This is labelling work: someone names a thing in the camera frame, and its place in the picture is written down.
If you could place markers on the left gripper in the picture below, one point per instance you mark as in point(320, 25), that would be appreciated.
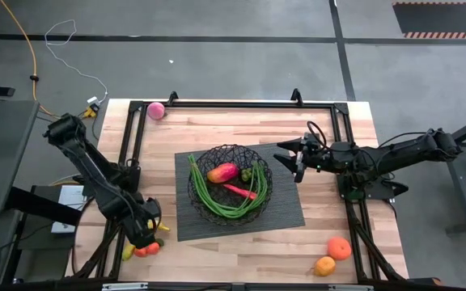
point(146, 222)

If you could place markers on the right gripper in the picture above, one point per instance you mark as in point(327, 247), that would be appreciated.
point(310, 157)

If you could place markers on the yellow banana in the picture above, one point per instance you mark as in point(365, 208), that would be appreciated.
point(128, 253)

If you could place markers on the small dark green pepper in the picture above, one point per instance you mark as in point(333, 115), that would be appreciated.
point(246, 174)

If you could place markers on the red chili pepper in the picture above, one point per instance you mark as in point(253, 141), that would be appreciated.
point(239, 191)

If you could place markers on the red yellow mango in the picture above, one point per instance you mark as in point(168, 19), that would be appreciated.
point(223, 173)

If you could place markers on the green long bean bundle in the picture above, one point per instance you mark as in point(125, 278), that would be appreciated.
point(225, 211)

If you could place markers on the pink peach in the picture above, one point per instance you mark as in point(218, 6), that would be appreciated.
point(156, 110)

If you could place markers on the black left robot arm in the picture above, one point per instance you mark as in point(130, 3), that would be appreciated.
point(91, 174)

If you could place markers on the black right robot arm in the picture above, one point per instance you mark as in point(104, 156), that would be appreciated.
point(399, 155)

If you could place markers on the red tomato cluster with stem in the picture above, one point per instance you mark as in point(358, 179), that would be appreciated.
point(152, 248)

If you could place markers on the grey woven placemat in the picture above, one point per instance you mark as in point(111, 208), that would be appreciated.
point(285, 218)

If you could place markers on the white box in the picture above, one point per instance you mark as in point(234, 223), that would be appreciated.
point(67, 202)

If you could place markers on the black slanted panel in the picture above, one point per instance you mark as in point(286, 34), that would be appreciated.
point(43, 206)

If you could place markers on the orange tangerine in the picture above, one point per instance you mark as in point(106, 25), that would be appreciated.
point(340, 249)

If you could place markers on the yellow orange lemon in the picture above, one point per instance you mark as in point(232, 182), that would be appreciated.
point(324, 266)

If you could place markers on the white power adapter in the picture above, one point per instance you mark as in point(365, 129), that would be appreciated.
point(92, 99)

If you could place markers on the hazard-striped black floor mat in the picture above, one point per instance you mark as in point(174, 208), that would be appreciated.
point(439, 20)

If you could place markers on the black frame clamp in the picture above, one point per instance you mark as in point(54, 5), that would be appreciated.
point(296, 96)
point(172, 97)

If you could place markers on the silver metal bracket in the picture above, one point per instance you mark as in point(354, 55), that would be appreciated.
point(350, 288)
point(124, 286)

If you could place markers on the black aluminium rig frame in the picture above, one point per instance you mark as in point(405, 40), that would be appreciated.
point(237, 104)

